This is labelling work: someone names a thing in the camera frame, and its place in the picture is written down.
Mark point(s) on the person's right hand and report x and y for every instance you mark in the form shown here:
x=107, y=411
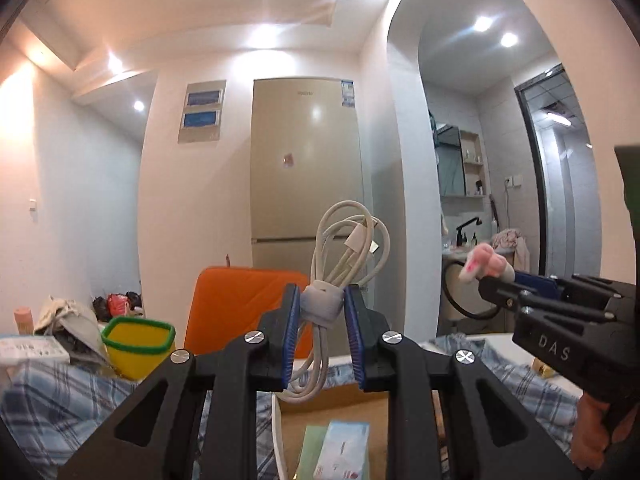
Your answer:
x=587, y=430

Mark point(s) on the cardboard box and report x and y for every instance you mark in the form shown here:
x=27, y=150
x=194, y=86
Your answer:
x=345, y=407

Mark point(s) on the pink refrigerator sticker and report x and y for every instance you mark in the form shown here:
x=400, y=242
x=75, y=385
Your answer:
x=288, y=160

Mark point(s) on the ceiling spotlight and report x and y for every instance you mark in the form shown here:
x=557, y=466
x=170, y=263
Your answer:
x=138, y=105
x=508, y=39
x=482, y=23

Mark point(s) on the wall niche shelf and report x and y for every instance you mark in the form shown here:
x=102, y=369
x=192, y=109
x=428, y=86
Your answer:
x=472, y=165

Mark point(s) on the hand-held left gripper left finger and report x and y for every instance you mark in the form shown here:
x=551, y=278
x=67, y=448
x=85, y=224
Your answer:
x=292, y=332

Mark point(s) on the light blue tissue packet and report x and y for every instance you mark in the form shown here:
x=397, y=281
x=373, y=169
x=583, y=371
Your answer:
x=345, y=447

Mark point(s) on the mirror cabinet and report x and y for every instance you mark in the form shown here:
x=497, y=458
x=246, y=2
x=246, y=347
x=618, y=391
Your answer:
x=450, y=162

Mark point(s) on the grey wall panel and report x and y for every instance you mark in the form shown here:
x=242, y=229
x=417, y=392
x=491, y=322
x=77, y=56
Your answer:
x=201, y=112

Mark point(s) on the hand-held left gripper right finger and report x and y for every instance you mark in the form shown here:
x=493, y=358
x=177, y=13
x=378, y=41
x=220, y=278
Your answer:
x=356, y=335

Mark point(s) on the green cloth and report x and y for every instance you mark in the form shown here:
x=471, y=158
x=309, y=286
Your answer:
x=310, y=452

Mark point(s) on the beige bag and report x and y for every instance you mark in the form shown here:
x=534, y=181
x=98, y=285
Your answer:
x=65, y=317

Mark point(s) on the black hanging tool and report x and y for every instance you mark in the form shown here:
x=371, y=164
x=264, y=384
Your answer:
x=495, y=212

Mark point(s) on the yellow bin with green rim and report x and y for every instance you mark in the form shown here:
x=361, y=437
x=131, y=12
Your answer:
x=137, y=350

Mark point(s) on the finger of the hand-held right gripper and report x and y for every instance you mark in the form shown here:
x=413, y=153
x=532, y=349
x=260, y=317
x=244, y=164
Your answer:
x=537, y=282
x=500, y=292

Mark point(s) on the white wall switch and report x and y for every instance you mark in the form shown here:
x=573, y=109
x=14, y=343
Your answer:
x=33, y=205

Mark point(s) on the black door frame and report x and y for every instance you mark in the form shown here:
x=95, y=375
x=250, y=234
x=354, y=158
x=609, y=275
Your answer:
x=527, y=160

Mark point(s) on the white wall socket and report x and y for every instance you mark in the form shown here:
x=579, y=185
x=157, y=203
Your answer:
x=511, y=180

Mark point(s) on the blue plaid cloth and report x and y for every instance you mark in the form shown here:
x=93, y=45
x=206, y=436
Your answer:
x=60, y=400

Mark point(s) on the pink bottle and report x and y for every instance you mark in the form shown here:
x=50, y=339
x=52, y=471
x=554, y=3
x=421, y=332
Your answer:
x=24, y=320

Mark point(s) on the pink towel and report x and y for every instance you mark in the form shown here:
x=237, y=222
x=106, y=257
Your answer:
x=512, y=245

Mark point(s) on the beige refrigerator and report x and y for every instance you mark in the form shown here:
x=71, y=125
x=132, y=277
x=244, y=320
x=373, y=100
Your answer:
x=305, y=160

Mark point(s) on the red bag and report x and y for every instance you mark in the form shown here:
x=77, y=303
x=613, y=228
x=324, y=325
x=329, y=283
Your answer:
x=117, y=305

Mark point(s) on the beige vanity cabinet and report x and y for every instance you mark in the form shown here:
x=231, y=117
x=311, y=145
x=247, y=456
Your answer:
x=457, y=305

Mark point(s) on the orange chair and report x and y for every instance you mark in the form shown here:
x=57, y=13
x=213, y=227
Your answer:
x=225, y=310

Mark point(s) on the pink plush toy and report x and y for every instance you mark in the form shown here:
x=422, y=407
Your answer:
x=487, y=260

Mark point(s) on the white remote control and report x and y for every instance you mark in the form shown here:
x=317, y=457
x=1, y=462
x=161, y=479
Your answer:
x=32, y=350

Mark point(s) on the black faucet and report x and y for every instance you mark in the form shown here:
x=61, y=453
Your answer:
x=465, y=227

